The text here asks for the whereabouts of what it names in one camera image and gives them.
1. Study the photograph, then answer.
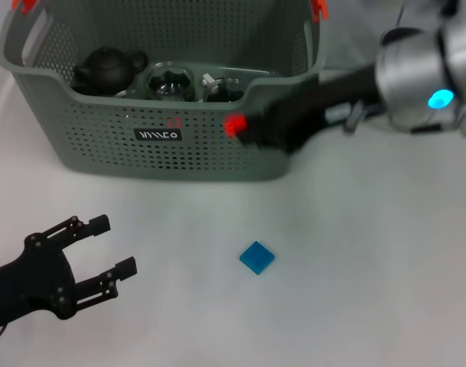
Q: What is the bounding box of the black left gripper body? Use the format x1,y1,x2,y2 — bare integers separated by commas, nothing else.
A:
0,232,79,333

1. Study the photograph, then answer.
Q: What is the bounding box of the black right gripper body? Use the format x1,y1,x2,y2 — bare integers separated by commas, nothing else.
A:
289,63,383,154

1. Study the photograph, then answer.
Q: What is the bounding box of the small red brick side stud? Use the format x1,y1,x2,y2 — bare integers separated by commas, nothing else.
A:
223,112,249,138

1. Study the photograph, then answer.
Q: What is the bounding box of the glass teacup black holder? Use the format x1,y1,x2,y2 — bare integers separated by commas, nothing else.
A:
143,62,195,103
204,78,246,103
112,88,145,99

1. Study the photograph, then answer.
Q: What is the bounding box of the white toy brick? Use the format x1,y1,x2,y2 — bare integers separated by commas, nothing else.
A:
201,73,226,91

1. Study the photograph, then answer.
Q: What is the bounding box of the blue square four-stud brick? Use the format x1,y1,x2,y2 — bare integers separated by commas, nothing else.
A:
239,240,277,276

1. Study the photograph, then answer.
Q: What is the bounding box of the grey perforated plastic storage bin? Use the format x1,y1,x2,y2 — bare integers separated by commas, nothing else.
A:
0,0,329,183

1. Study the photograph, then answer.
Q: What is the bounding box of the glass pitcher black lid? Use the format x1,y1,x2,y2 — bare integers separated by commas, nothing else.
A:
377,25,425,47

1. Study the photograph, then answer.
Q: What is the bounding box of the black ceramic teapot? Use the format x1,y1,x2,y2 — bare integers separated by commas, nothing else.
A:
72,46,149,96

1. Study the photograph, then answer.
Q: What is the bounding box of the small silver gripper cable connector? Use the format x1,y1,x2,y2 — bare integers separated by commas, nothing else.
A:
325,100,367,134

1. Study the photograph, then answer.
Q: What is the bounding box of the right gripper dark cable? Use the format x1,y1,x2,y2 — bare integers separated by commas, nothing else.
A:
409,124,442,135

